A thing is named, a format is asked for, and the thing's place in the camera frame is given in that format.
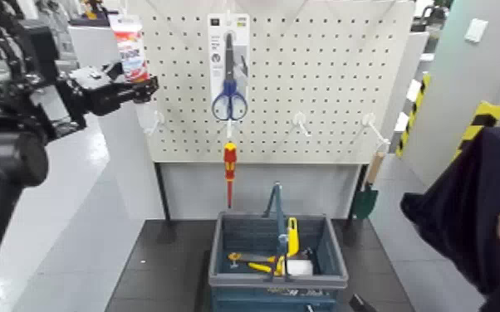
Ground black pegboard stand leg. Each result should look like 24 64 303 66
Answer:
346 164 370 227
154 163 174 224

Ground narrow yellow black hazard strip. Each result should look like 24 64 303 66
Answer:
395 73 432 158

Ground red white glue tube package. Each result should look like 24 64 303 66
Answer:
109 15 157 132

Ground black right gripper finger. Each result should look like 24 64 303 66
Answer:
349 294 371 312

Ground tall grey partition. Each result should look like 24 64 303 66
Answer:
67 25 166 221

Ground white paper label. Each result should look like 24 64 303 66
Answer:
394 111 410 134
405 79 422 104

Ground small white box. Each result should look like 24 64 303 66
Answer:
285 259 314 276

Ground yellow black background object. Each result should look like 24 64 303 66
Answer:
79 0 108 21

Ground blue scissors on card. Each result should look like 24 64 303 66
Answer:
207 12 251 123

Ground white wall switch plate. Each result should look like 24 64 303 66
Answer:
464 17 489 45

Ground green trowel wooden handle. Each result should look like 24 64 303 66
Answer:
350 149 387 221

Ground yellow grey hand tool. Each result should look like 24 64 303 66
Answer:
227 251 277 265

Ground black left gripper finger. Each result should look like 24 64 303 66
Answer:
103 61 125 80
116 76 160 105

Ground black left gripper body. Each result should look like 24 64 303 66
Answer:
68 65 122 116

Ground black background chair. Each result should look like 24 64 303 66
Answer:
410 0 453 34

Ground teal folding crate grey rim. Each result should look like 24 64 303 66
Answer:
208 183 350 312

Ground beige pegboard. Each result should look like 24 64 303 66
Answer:
127 0 416 165

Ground red yellow screwdriver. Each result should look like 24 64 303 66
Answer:
223 141 238 209

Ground low grey backing panel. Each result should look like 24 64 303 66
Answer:
160 163 361 221

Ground wide yellow black hazard strip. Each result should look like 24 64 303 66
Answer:
452 101 500 162

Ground yellow handled pliers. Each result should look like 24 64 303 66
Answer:
248 256 287 278

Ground person in navy clothing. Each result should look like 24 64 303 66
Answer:
400 126 500 312

